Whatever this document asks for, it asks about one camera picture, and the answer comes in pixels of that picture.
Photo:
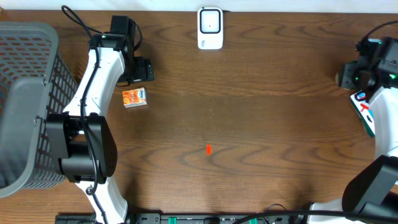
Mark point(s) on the red dustpan brush package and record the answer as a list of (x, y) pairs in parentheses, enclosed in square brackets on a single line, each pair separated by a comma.
[(361, 107)]

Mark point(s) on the grey plastic mesh basket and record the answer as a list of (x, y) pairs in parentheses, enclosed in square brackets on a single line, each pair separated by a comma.
[(35, 82)]

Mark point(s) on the small red plastic fragment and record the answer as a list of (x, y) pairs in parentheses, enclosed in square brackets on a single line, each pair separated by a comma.
[(208, 149)]

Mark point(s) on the orange snack box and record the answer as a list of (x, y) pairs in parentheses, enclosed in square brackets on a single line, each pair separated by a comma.
[(133, 98)]

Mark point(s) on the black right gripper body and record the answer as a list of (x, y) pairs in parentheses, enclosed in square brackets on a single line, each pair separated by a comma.
[(345, 75)]

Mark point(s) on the white barcode scanner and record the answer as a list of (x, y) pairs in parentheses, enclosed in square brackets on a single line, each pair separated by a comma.
[(210, 28)]

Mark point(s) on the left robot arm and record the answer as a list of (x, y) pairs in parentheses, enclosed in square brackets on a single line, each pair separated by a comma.
[(82, 146)]

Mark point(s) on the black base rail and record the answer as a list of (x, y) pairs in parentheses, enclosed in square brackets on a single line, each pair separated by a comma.
[(155, 218)]

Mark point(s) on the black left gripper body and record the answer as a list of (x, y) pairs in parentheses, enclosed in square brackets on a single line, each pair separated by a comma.
[(144, 70)]

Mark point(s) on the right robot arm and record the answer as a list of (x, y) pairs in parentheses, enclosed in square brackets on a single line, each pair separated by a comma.
[(369, 194)]

